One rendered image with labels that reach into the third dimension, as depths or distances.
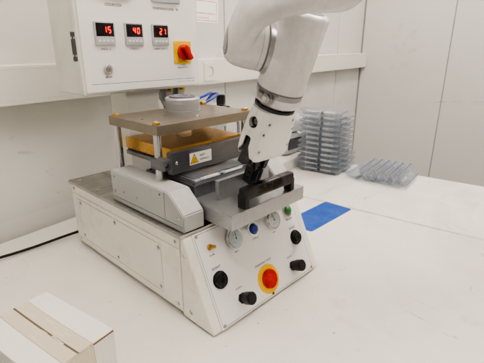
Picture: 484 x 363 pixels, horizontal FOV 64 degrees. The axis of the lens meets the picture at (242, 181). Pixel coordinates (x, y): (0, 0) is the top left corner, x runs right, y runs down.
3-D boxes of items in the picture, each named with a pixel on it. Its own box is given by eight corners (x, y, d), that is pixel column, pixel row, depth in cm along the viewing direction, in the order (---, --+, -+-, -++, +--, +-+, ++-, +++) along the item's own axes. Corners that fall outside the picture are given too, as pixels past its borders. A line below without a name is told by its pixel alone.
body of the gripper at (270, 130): (274, 111, 64) (256, 168, 70) (309, 105, 71) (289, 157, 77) (243, 92, 67) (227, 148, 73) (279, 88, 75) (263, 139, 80)
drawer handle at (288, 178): (237, 207, 72) (237, 187, 71) (286, 187, 82) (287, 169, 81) (245, 210, 71) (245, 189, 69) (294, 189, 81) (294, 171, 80)
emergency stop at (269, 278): (263, 292, 81) (257, 273, 81) (275, 283, 84) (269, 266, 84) (268, 292, 80) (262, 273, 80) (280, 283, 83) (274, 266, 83)
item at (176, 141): (127, 153, 90) (122, 111, 87) (199, 137, 105) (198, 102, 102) (172, 168, 79) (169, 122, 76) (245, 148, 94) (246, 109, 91)
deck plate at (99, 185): (68, 182, 100) (68, 179, 99) (176, 156, 124) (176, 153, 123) (180, 240, 70) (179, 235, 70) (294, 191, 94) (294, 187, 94)
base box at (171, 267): (79, 243, 105) (70, 182, 100) (187, 204, 131) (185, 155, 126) (214, 338, 71) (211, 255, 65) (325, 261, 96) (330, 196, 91)
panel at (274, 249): (222, 331, 72) (190, 235, 71) (312, 268, 93) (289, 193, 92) (228, 332, 70) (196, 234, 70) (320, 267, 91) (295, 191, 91)
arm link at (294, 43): (257, 91, 63) (309, 101, 66) (281, 6, 56) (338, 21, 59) (249, 73, 70) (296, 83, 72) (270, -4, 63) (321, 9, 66)
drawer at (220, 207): (140, 194, 89) (137, 162, 86) (211, 173, 104) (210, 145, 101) (232, 235, 70) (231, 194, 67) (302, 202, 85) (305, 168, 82)
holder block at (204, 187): (146, 180, 87) (145, 168, 86) (212, 161, 101) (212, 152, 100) (194, 198, 76) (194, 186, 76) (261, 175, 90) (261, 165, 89)
